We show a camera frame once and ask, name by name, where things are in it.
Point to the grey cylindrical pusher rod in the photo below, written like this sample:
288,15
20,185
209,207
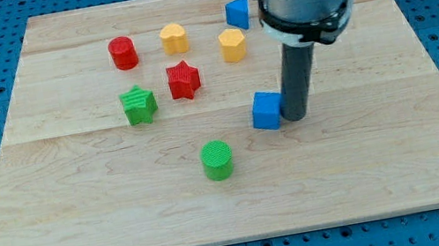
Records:
295,79

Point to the green star block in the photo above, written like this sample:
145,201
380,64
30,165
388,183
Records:
139,105

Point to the red star block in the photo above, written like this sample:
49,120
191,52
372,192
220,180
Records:
183,80

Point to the red cylinder block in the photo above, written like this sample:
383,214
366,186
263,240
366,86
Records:
123,53

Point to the blue cube block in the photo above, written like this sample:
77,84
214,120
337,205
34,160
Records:
266,110

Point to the yellow heart block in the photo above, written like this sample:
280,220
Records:
174,39

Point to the blue triangle block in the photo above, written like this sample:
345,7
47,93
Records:
237,13

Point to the yellow hexagon block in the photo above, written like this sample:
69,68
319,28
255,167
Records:
232,45

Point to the wooden board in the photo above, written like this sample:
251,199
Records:
126,127

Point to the green cylinder block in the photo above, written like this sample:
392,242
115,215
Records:
217,160

